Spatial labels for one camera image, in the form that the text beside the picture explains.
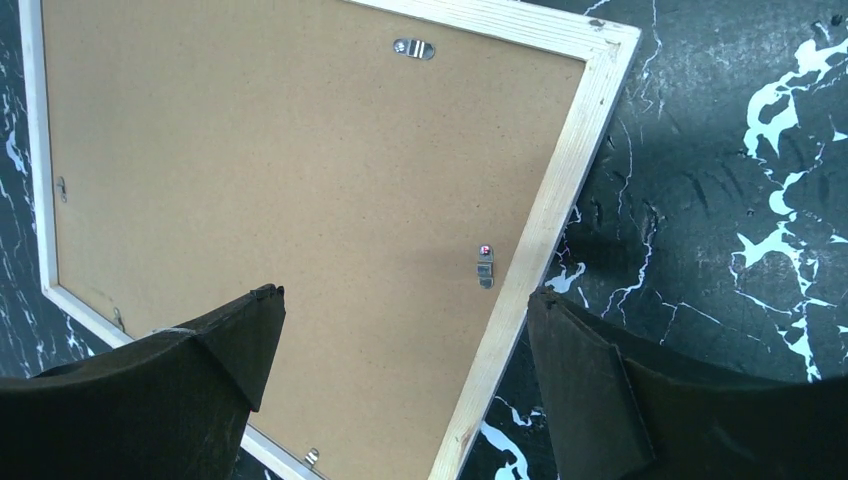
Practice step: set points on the brown cardboard backing board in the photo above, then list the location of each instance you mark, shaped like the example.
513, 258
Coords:
298, 199

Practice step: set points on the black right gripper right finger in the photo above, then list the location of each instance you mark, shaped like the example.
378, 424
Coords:
621, 407

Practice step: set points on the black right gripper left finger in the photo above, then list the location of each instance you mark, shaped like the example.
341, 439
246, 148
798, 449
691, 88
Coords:
171, 405

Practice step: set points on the small metal frame clip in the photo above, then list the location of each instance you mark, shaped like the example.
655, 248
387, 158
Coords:
414, 48

